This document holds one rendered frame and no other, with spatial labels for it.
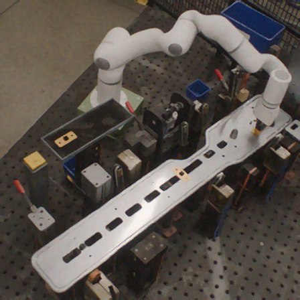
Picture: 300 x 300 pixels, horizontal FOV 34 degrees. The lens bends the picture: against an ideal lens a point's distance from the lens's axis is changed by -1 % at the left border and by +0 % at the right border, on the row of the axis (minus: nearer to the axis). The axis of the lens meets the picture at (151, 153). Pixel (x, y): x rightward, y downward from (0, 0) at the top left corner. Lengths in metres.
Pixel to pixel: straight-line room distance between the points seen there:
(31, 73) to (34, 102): 0.31
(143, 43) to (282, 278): 1.19
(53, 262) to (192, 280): 0.65
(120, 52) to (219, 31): 0.48
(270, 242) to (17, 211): 1.17
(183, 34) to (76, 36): 2.31
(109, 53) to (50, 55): 1.88
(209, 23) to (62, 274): 1.10
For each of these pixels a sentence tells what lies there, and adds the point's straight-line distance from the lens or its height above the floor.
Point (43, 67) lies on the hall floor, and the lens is 4.00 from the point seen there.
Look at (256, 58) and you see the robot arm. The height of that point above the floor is 1.40.
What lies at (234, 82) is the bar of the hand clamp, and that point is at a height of 1.15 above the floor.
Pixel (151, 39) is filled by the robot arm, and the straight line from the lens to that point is 2.15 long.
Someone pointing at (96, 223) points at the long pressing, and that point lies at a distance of 1.95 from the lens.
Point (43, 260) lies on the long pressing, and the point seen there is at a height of 1.00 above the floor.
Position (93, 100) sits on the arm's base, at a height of 0.81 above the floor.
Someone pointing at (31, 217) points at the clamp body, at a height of 1.06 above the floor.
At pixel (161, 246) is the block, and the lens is 1.89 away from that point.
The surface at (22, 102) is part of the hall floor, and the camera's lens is 3.74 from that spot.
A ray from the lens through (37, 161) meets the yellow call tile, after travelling 1.92.
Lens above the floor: 2.69
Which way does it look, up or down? 51 degrees down
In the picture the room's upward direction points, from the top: 10 degrees clockwise
